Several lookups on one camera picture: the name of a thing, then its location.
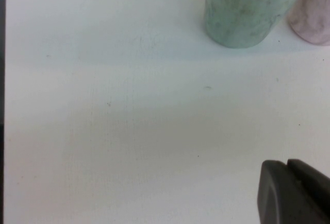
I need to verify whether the green plastic cup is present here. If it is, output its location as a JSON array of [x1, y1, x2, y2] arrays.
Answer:
[[204, 0, 314, 49]]

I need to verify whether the pink plastic cup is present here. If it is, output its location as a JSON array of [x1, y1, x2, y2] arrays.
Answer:
[[286, 0, 330, 46]]

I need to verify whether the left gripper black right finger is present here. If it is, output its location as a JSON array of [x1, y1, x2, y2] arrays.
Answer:
[[287, 158, 330, 224]]

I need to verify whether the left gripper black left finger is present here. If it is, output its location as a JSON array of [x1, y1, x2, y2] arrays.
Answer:
[[257, 159, 328, 224]]

